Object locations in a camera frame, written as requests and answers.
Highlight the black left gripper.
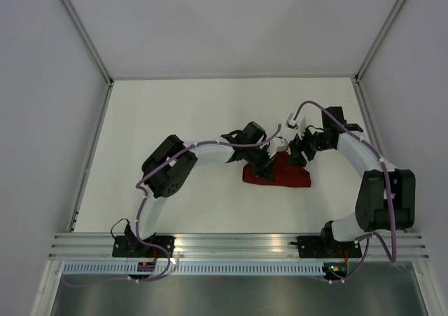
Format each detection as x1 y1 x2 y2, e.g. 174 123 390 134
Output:
244 146 278 183

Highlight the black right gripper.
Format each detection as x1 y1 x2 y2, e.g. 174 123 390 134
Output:
286 124 333 167

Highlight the red cloth napkin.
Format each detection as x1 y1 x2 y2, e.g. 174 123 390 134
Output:
242 151 312 188

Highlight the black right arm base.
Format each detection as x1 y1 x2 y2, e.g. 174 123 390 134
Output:
290 235 362 259

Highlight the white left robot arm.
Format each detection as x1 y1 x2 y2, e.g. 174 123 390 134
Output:
128 121 281 257

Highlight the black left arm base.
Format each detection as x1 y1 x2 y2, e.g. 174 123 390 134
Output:
112 235 175 259

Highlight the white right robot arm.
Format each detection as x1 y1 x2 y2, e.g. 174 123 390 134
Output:
286 107 416 256

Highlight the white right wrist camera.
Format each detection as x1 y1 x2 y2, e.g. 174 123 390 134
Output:
285 113 307 137

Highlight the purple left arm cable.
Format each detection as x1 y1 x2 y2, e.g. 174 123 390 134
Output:
62 123 283 288

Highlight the aluminium frame post right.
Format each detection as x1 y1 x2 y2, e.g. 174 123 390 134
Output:
352 0 407 85

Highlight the aluminium frame post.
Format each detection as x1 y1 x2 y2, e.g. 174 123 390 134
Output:
59 0 113 86
352 0 407 85

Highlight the aluminium front rail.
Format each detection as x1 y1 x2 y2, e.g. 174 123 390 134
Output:
47 232 429 262

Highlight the white slotted cable duct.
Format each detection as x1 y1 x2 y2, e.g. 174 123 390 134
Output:
63 261 324 276

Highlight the aluminium frame post left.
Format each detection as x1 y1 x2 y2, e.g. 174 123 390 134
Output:
59 0 113 86

